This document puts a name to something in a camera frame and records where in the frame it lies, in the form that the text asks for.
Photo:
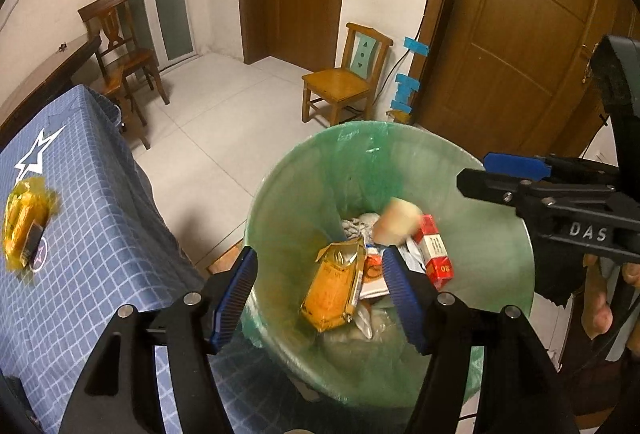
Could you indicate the clear plastic bag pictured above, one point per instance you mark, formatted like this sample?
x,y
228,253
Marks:
x,y
360,324

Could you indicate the blue tape piece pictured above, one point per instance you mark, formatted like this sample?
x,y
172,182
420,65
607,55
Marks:
x,y
416,46
401,100
407,81

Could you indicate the trash bin with green bag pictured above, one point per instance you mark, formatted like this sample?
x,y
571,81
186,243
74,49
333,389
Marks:
x,y
310,194

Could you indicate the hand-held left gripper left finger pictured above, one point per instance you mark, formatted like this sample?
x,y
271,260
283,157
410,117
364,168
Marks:
x,y
232,299

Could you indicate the red white cigarette pack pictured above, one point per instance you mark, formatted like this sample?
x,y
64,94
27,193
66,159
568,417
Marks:
x,y
434,254

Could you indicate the dark wooden table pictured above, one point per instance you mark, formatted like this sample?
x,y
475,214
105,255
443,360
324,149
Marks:
x,y
45,69

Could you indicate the orange snack packet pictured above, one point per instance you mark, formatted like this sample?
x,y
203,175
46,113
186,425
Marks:
x,y
330,289

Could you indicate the cream sponge block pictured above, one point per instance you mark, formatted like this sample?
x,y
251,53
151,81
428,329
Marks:
x,y
397,219

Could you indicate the blue checkered star tablecloth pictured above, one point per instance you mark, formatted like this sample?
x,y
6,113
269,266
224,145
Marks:
x,y
100,239

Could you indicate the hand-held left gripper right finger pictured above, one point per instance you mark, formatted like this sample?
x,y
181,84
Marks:
x,y
402,299

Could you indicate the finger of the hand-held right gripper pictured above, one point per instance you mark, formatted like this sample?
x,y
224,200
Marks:
x,y
490,186
515,164

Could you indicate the light wooden chair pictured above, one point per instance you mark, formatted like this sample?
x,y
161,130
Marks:
x,y
340,84

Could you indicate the orange white carton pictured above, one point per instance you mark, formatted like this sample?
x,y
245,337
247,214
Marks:
x,y
372,271

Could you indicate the dark wooden chair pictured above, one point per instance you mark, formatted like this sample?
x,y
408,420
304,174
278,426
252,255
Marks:
x,y
125,54

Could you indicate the white crumpled tissue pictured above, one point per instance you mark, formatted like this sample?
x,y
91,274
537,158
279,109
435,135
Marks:
x,y
357,225

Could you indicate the person's right hand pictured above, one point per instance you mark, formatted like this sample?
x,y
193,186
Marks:
x,y
595,309

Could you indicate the yellow plastic bag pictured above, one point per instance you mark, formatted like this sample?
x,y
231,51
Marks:
x,y
25,224

